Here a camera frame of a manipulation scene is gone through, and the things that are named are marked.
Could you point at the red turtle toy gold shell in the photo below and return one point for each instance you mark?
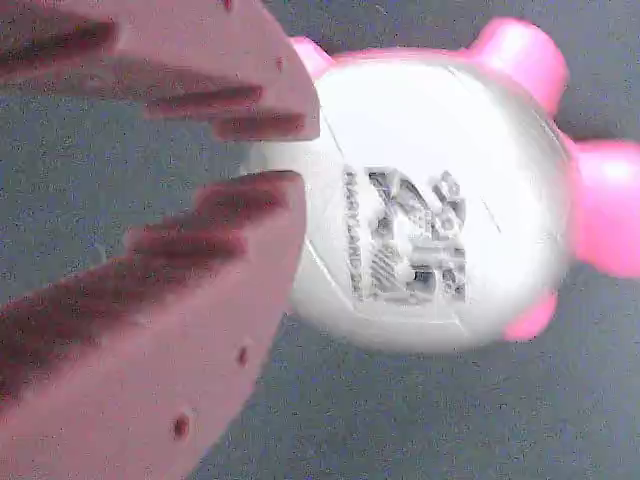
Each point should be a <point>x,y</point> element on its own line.
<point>425,215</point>

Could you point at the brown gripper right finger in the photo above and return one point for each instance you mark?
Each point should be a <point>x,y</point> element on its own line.
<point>200,45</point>

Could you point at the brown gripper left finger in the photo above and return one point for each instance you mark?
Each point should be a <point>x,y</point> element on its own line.
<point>150,375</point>

